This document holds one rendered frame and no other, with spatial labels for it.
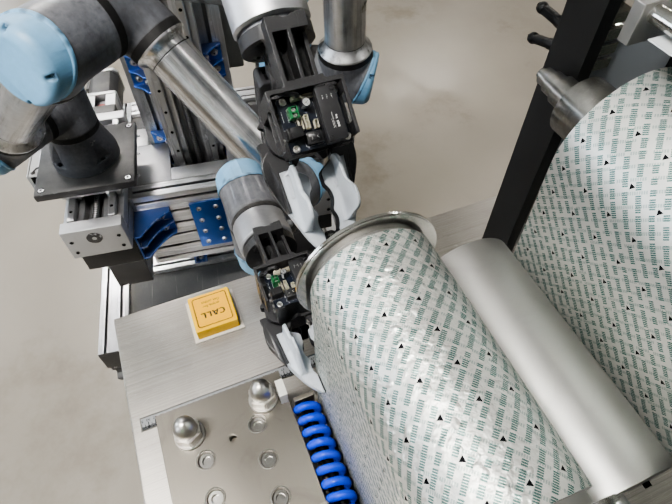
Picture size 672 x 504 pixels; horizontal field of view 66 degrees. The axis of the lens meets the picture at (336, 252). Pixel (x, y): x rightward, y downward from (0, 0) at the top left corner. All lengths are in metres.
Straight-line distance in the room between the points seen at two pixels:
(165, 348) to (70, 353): 1.20
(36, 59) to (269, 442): 0.56
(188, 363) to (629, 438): 0.62
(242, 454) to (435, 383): 0.33
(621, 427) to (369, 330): 0.22
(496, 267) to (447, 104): 2.34
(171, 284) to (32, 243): 0.80
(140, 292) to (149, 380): 0.99
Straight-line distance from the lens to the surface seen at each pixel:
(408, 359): 0.39
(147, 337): 0.91
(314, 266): 0.46
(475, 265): 0.54
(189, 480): 0.66
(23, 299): 2.29
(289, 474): 0.65
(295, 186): 0.49
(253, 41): 0.49
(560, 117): 0.56
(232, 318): 0.86
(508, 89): 3.04
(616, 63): 0.66
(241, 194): 0.72
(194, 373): 0.86
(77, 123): 1.27
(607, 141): 0.48
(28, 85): 0.83
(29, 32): 0.80
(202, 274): 1.83
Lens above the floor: 1.66
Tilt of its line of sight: 52 degrees down
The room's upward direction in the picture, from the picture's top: straight up
